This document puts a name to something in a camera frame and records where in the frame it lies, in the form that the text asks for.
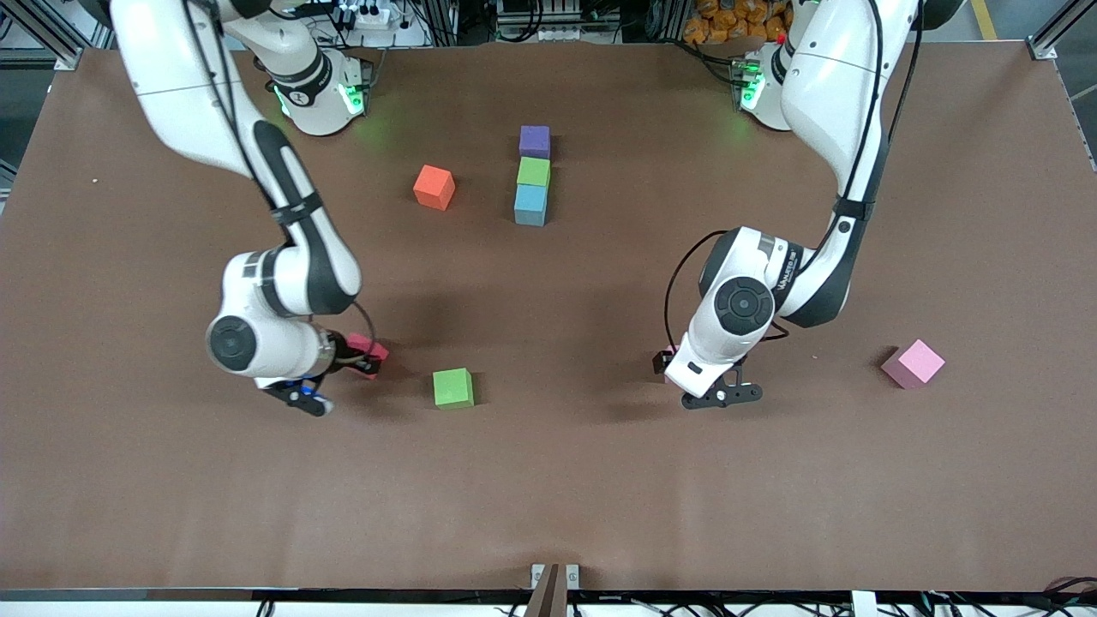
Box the brown wooden strip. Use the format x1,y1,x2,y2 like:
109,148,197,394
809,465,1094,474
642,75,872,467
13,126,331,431
523,563,569,617

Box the silver aluminium frame post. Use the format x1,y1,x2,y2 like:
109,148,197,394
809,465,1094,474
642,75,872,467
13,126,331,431
0,0,112,71
1027,0,1097,61

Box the orange foam block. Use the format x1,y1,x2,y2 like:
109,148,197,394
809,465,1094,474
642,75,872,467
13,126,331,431
413,165,457,212

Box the black electronics rack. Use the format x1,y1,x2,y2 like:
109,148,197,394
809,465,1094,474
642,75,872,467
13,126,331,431
495,0,622,44

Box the white power strip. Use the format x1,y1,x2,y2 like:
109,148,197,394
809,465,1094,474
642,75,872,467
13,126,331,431
341,3,397,28

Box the blue foam block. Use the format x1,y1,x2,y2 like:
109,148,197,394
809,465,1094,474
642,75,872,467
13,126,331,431
513,184,549,227

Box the silver metal bracket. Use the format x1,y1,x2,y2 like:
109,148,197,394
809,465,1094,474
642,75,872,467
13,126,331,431
531,563,581,591

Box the orange mesh bag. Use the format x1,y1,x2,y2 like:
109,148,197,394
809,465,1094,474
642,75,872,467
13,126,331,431
683,0,794,44

